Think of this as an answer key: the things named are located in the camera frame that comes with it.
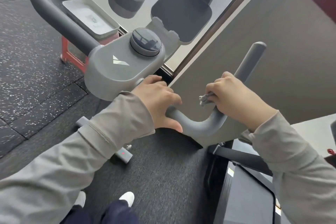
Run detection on person's right forearm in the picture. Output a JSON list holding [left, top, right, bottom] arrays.
[[240, 111, 336, 224]]

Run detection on person's white shoe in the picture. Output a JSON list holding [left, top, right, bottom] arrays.
[[75, 191, 86, 206], [119, 192, 135, 208]]

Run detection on person's dark blue trousers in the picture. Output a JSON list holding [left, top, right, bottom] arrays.
[[60, 200, 139, 224]]

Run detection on person's right white shoe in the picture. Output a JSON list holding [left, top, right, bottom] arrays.
[[119, 192, 135, 208]]

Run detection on grey exercise bike handlebar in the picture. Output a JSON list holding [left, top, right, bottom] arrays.
[[28, 0, 267, 140]]

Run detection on grey bike console housing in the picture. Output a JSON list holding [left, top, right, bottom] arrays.
[[84, 16, 182, 101]]

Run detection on person's left white shoe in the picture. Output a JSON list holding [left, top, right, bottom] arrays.
[[75, 191, 86, 206]]

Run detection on person's right hand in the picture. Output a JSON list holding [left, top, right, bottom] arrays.
[[205, 72, 278, 132]]

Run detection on person's left forearm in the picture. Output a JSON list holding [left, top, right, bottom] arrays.
[[0, 91, 156, 224]]

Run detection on round black display knob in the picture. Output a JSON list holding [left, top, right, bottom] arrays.
[[129, 28, 162, 57]]

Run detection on dark grey phone holder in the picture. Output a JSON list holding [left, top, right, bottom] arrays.
[[151, 0, 214, 43]]

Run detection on person's left hand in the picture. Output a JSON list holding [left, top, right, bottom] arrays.
[[131, 75, 184, 133]]

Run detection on grey bike base foot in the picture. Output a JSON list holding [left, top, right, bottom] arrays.
[[76, 116, 133, 164]]

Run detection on red metal frame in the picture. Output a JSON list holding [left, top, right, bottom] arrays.
[[60, 35, 119, 74]]

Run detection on light grey storage tray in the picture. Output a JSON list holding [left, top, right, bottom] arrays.
[[62, 0, 120, 40]]

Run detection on small grey cleaning cloth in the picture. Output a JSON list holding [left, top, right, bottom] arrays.
[[198, 93, 214, 107]]

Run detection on black treadmill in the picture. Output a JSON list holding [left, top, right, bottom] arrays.
[[205, 138, 282, 224]]

